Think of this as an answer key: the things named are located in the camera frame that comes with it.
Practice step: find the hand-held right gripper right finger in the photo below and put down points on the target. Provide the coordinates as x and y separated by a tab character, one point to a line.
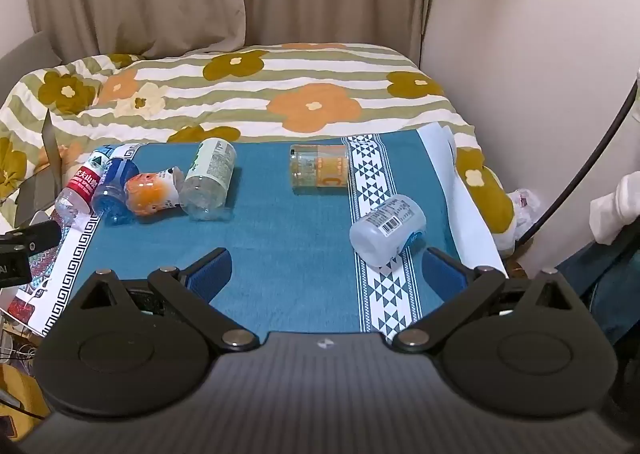
442	271

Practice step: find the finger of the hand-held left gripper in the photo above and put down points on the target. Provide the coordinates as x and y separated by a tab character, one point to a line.
37	234

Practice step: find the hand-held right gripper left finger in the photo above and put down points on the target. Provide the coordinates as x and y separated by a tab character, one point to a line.
211	270

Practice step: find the translucent white plastic cup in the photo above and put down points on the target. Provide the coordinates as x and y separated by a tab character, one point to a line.
385	229

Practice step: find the grey laptop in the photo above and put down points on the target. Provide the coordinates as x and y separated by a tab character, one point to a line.
37	189

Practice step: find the white sheet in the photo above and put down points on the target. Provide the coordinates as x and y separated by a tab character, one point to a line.
480	229

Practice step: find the red label water bottle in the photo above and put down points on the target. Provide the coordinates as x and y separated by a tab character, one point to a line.
80	189

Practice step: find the teal patterned table cloth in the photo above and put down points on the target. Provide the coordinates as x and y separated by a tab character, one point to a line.
280	234

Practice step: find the blue plastic bottle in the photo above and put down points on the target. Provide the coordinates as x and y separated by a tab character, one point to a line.
112	191

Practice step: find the clear green label bottle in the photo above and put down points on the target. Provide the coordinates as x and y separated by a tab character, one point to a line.
207	179

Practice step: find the small orange white bottle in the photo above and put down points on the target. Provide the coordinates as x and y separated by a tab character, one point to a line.
150	194

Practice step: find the clear plastic bag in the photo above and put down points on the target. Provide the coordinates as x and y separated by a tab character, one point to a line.
525	209

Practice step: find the yellow box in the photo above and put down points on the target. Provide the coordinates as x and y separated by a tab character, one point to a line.
20	391

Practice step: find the person's blue jeans leg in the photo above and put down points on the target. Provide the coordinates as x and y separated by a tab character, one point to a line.
600	279

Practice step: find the white cloth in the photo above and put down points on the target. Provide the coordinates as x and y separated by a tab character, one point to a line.
612	209

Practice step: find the grey sofa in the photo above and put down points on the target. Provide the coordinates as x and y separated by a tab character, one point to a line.
25	52

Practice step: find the floral striped blanket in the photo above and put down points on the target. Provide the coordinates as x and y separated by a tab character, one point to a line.
310	79

